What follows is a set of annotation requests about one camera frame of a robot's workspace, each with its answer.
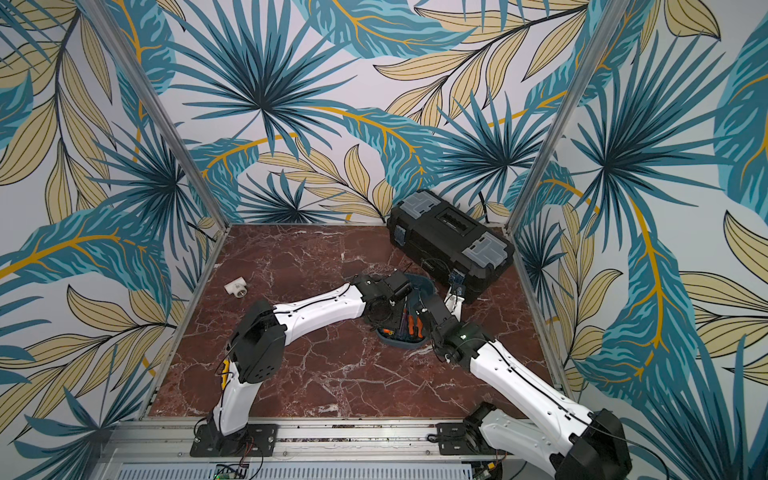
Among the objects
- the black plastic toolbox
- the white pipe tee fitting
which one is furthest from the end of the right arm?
the white pipe tee fitting

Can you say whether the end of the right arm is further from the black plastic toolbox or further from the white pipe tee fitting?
the white pipe tee fitting

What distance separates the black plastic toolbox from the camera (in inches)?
35.3
